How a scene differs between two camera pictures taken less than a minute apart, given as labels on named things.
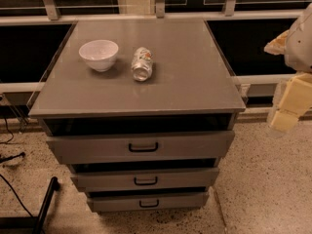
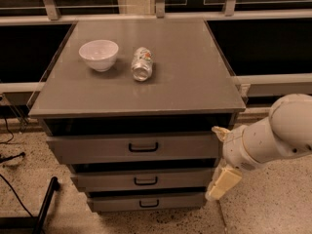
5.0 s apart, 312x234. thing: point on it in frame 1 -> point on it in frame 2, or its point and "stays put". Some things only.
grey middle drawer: [144, 179] stays put
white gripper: [300, 51] -> [236, 149]
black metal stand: [35, 222] stays put
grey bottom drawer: [147, 202] stays put
